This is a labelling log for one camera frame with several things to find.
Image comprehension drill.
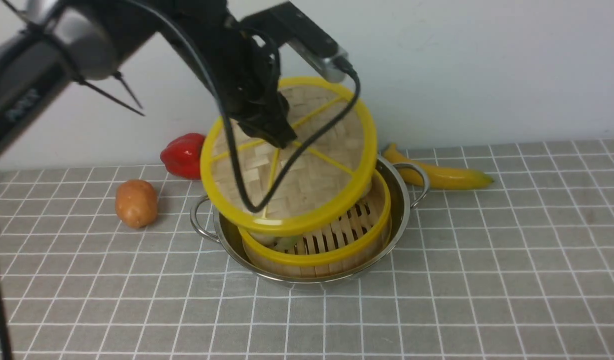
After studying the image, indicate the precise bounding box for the woven bamboo steamer lid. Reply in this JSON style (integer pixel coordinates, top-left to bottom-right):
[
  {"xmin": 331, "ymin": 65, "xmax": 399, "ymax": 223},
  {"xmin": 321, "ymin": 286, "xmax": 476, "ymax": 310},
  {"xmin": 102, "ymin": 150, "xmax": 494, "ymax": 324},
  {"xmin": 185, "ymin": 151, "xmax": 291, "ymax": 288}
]
[{"xmin": 201, "ymin": 76, "xmax": 378, "ymax": 237}]

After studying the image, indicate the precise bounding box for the black camera cable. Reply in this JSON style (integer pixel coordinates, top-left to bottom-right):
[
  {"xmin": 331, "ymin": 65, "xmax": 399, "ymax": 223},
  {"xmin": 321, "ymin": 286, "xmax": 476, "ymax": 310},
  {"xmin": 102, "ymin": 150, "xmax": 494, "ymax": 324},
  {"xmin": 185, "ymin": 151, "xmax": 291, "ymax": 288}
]
[{"xmin": 122, "ymin": 0, "xmax": 361, "ymax": 214}]

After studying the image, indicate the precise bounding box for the yellow rimmed bamboo steamer basket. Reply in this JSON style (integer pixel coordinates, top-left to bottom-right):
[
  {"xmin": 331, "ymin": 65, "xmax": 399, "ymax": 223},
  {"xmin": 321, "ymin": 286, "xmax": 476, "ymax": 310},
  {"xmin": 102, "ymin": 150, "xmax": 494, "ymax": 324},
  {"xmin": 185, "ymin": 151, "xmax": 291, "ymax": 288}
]
[{"xmin": 240, "ymin": 171, "xmax": 392, "ymax": 279}]

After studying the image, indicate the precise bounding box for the pale green dumpling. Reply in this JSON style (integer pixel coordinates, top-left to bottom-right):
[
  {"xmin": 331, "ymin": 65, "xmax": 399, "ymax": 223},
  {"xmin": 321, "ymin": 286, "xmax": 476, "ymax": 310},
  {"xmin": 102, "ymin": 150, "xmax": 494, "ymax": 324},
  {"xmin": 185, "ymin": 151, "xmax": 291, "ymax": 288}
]
[{"xmin": 249, "ymin": 232, "xmax": 303, "ymax": 252}]

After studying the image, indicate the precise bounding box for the grey checkered tablecloth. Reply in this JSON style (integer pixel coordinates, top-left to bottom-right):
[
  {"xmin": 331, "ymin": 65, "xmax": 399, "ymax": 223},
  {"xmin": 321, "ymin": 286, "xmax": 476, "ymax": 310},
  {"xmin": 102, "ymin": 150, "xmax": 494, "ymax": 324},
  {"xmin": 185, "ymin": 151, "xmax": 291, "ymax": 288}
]
[{"xmin": 0, "ymin": 139, "xmax": 614, "ymax": 360}]

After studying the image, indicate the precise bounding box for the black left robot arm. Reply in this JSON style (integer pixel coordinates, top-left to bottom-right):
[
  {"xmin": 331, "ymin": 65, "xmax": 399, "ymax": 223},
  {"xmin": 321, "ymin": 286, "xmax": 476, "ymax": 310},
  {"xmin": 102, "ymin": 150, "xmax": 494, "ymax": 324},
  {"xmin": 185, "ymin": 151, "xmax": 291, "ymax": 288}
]
[{"xmin": 0, "ymin": 0, "xmax": 297, "ymax": 156}]

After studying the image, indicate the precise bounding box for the stainless steel pot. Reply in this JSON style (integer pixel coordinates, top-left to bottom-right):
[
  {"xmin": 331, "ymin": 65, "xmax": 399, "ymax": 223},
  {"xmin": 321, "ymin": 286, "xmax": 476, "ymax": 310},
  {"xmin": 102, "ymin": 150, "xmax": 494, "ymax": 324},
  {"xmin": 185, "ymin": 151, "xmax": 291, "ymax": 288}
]
[{"xmin": 189, "ymin": 155, "xmax": 429, "ymax": 293}]

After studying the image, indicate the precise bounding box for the brown potato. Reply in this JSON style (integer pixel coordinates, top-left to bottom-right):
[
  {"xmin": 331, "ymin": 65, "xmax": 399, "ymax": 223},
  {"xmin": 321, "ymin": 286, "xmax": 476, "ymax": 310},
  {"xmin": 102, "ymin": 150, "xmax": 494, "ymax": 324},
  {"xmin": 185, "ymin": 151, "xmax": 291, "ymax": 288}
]
[{"xmin": 115, "ymin": 178, "xmax": 158, "ymax": 229}]

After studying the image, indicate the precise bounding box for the yellow plastic banana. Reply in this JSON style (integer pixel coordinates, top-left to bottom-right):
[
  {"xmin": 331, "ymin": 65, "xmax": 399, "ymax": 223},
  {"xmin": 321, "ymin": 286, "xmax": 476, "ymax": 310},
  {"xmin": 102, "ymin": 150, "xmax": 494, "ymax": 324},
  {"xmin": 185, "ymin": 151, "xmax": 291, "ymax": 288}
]
[{"xmin": 381, "ymin": 143, "xmax": 495, "ymax": 191}]

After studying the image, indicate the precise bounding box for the red bell pepper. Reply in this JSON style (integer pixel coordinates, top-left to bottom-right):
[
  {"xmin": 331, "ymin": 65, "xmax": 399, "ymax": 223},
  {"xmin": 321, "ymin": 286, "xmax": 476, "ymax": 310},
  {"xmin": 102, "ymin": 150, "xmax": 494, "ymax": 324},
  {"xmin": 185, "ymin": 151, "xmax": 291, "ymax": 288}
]
[{"xmin": 160, "ymin": 132, "xmax": 205, "ymax": 181}]

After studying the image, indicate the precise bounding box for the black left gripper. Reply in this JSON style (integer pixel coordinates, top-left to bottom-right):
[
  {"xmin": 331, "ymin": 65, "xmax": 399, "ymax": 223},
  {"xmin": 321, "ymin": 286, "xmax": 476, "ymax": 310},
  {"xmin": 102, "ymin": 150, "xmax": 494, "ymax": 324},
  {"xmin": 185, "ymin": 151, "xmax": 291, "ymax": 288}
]
[{"xmin": 177, "ymin": 11, "xmax": 297, "ymax": 149}]

